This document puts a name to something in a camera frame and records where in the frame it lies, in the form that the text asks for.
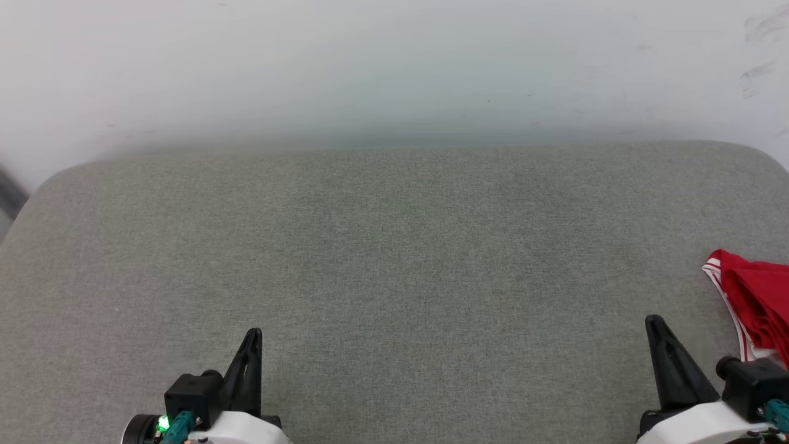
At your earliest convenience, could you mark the red basketball jersey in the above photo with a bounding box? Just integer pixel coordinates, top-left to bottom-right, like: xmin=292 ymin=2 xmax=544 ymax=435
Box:
xmin=702 ymin=249 xmax=789 ymax=371

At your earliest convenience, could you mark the grey fabric sofa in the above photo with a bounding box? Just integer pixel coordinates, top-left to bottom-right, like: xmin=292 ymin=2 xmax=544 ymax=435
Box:
xmin=0 ymin=141 xmax=789 ymax=444

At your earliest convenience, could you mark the teal camera connector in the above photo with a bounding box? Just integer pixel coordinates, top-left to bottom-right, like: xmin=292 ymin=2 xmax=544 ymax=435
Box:
xmin=763 ymin=399 xmax=789 ymax=434
xmin=160 ymin=411 xmax=198 ymax=444

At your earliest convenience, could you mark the teal right camera connector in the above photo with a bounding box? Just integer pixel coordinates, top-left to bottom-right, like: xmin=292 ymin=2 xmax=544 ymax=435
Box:
xmin=763 ymin=399 xmax=789 ymax=434

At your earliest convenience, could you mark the teal left camera connector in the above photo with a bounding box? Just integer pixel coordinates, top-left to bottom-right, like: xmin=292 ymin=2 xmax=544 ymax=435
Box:
xmin=160 ymin=411 xmax=198 ymax=444

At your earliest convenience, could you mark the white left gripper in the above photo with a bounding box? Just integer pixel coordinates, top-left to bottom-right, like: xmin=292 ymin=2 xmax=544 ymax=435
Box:
xmin=185 ymin=327 xmax=294 ymax=444

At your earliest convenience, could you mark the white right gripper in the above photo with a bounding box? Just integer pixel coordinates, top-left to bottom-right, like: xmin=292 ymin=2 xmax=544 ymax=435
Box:
xmin=634 ymin=314 xmax=789 ymax=444

